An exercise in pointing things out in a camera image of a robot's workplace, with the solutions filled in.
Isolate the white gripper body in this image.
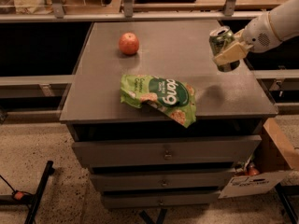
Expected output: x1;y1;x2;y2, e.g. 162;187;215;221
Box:
242;12;281;53

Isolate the green soda can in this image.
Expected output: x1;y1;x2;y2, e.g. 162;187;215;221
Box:
209;26;240;72

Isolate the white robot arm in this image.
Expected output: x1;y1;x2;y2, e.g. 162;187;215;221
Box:
209;0;299;72

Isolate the green chip bag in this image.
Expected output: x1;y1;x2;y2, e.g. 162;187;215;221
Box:
121;75;196;128

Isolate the top grey drawer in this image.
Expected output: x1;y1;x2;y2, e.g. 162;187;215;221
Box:
72;135;262;167

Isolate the grey drawer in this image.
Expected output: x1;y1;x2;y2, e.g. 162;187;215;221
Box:
72;135;262;167
101;190;221;209
91;169;233;192

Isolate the red apple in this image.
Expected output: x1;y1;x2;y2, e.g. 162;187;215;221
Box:
119;33;139;55

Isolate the cardboard box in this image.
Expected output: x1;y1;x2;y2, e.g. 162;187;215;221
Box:
220;119;299;199

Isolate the orange bottle in box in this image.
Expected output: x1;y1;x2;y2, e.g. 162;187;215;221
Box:
247;162;260;176

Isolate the middle grey drawer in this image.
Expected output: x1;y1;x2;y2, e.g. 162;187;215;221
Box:
91;169;233;192

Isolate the grey drawer cabinet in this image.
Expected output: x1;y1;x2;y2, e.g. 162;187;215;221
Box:
61;21;277;209

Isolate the bottom grey drawer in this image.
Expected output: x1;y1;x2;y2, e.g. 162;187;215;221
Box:
101;190;221;209

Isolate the grey metal railing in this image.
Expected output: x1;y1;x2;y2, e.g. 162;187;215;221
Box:
0;0;286;24

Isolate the black metal stand leg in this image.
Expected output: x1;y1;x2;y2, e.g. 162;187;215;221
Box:
24;161;55;224

